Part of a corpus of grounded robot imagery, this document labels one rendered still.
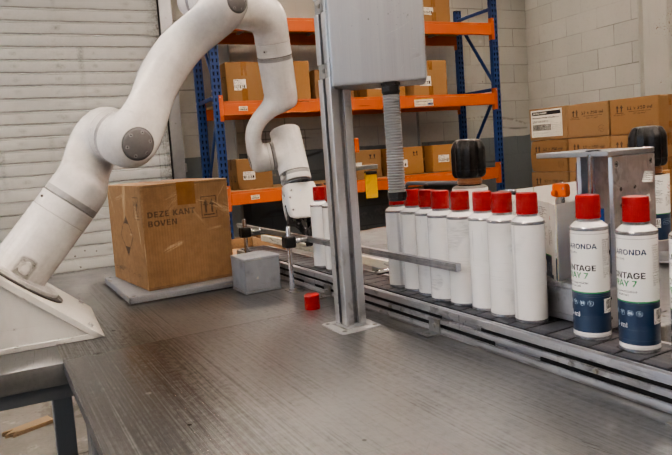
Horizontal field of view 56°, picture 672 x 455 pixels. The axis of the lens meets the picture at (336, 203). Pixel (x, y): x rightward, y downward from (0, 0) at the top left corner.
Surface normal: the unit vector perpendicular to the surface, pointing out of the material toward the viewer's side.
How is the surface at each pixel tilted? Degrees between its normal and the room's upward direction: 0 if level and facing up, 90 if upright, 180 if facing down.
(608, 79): 90
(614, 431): 0
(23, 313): 90
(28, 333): 90
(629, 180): 90
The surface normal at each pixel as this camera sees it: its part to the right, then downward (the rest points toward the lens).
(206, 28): 0.22, 0.67
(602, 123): -0.85, 0.11
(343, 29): -0.10, 0.09
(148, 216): 0.57, 0.03
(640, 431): -0.07, -0.99
